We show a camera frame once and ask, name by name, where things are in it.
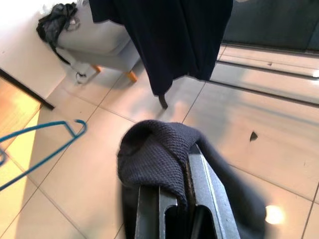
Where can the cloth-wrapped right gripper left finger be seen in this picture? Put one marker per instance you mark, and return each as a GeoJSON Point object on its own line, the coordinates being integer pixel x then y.
{"type": "Point", "coordinates": [147, 211]}

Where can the black cloth bundle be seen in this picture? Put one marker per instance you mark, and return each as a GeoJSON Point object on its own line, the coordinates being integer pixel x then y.
{"type": "Point", "coordinates": [53, 22]}

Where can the blue plastic clothes hanger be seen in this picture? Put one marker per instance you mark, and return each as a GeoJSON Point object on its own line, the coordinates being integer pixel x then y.
{"type": "Point", "coordinates": [37, 129]}

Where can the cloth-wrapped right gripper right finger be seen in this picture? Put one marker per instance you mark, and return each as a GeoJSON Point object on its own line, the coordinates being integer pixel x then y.
{"type": "Point", "coordinates": [209, 189]}

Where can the dark navy printed shirt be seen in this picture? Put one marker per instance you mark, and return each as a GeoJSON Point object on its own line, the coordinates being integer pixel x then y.
{"type": "Point", "coordinates": [174, 37]}

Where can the black door frame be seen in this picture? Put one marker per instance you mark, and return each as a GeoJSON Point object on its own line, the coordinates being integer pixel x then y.
{"type": "Point", "coordinates": [25, 88]}

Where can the grey upholstered ottoman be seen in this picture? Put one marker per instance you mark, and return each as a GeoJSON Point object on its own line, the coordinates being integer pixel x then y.
{"type": "Point", "coordinates": [99, 37]}

